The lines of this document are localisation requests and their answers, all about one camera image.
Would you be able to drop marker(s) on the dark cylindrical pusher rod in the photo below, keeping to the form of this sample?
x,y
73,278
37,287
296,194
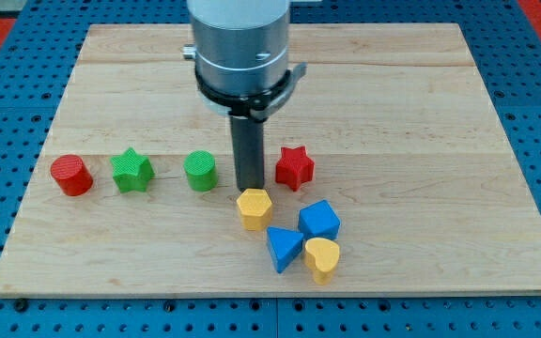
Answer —
x,y
248,153

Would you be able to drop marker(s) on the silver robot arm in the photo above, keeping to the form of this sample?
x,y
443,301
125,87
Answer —
x,y
240,53

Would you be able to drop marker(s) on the yellow heart block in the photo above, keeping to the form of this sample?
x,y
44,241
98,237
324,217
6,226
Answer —
x,y
321,256

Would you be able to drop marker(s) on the black clamp ring mount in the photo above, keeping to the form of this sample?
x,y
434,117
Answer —
x,y
257,107

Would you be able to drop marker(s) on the red cylinder block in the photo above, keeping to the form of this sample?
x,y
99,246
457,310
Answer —
x,y
71,175

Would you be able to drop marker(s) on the blue cube block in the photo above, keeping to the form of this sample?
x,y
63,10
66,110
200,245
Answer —
x,y
319,221

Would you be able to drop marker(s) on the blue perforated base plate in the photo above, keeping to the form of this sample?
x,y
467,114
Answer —
x,y
36,62

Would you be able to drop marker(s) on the yellow hexagon block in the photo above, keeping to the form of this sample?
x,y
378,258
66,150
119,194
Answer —
x,y
255,209

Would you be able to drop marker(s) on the red star block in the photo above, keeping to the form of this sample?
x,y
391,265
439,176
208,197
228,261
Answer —
x,y
294,167

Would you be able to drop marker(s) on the green star block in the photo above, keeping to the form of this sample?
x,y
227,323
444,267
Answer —
x,y
131,171

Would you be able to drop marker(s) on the blue triangle block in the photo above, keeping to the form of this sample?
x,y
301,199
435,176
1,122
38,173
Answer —
x,y
284,246

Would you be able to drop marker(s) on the wooden board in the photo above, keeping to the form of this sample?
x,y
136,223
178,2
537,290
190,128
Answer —
x,y
408,149

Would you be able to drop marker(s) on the green cylinder block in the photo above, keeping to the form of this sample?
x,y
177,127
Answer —
x,y
200,170

